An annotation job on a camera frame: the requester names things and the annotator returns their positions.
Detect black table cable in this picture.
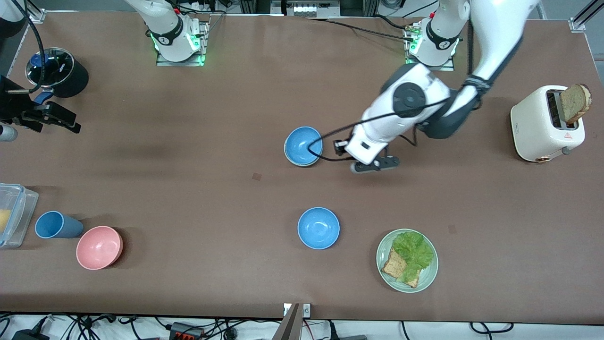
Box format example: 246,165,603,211
307,17,417,42

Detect black box red buttons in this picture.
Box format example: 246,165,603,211
169,322,204,340

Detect black pot blue handle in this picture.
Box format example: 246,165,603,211
25,47,89,104

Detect clear plastic container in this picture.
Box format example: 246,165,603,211
0,183,39,249

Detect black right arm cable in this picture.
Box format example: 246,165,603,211
9,0,46,93

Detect green plate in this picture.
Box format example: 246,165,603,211
376,229,439,293

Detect cream white toaster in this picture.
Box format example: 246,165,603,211
511,85,586,163

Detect green lettuce leaf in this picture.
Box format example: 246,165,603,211
393,231,434,283

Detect grey electronics box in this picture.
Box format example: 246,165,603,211
283,0,341,18

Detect green bowl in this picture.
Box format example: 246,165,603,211
284,137,323,167

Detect pink bowl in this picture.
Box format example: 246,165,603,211
76,226,124,271

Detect blue cup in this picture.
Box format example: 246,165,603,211
35,211,84,239

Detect glass lid blue knob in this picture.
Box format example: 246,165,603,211
25,47,75,88

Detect brown toast slice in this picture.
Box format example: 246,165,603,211
560,84,592,125

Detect blue bowl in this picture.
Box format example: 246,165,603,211
297,207,340,250
285,126,324,165

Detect brown bread slice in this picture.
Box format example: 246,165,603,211
381,248,420,289

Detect grey metal pole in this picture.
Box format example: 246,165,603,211
271,303,302,340

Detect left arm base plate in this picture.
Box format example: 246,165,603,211
405,24,456,71

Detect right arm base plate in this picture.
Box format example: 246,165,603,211
156,21,209,67

